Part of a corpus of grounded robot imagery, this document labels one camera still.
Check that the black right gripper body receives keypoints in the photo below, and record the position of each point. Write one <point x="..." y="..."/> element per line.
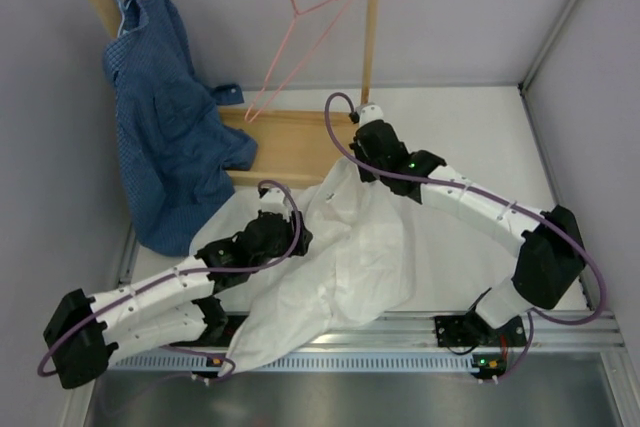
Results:
<point x="360" y="154"/>

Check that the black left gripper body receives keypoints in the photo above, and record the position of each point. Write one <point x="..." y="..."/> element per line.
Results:
<point x="284" y="245"/>

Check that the white shirt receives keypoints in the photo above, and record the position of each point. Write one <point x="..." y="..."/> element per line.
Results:
<point x="360" y="264"/>

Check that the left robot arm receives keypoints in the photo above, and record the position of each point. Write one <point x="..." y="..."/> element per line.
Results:
<point x="197" y="279"/>

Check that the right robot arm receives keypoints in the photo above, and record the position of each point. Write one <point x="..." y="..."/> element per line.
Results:
<point x="542" y="242"/>

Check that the blue checkered shirt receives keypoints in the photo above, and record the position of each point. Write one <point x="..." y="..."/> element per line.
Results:
<point x="174" y="151"/>

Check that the wooden clothes rack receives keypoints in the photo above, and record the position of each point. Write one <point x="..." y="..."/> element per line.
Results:
<point x="293" y="145"/>

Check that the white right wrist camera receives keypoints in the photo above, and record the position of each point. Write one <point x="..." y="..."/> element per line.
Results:
<point x="366" y="113"/>

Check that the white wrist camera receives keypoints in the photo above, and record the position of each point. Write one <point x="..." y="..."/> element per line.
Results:
<point x="366" y="113"/>
<point x="273" y="200"/>

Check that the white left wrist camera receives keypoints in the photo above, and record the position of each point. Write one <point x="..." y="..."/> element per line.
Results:
<point x="273" y="200"/>

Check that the aluminium mounting rail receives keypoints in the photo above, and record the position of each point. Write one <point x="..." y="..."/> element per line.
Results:
<point x="450" y="334"/>

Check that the grey slotted cable duct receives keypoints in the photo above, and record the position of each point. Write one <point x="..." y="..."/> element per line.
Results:
<point x="160" y="360"/>

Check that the aluminium corner frame post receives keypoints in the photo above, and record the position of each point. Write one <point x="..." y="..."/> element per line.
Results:
<point x="558" y="26"/>

